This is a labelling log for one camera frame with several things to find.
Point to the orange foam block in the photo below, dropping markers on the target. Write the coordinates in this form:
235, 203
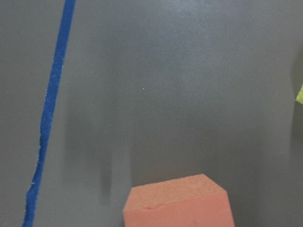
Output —
192, 201

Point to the yellow foam block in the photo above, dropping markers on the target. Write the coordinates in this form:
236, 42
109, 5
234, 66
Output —
299, 97

